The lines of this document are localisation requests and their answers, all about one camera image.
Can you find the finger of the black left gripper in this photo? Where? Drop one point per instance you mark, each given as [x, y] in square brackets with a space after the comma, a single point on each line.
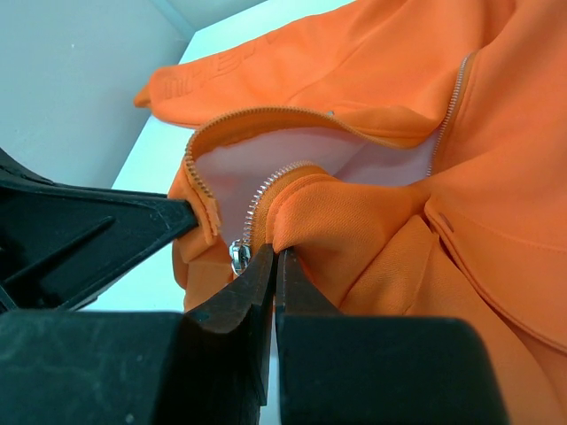
[63, 245]

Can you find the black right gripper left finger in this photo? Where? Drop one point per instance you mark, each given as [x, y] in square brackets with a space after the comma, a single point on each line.
[207, 366]

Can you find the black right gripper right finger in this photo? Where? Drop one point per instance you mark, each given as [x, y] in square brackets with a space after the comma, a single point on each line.
[341, 369]

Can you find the clear zipper pull tab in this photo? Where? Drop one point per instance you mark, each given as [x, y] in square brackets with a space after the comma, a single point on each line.
[241, 255]

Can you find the orange zip-up jacket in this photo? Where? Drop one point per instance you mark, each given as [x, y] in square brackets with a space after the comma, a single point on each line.
[412, 153]

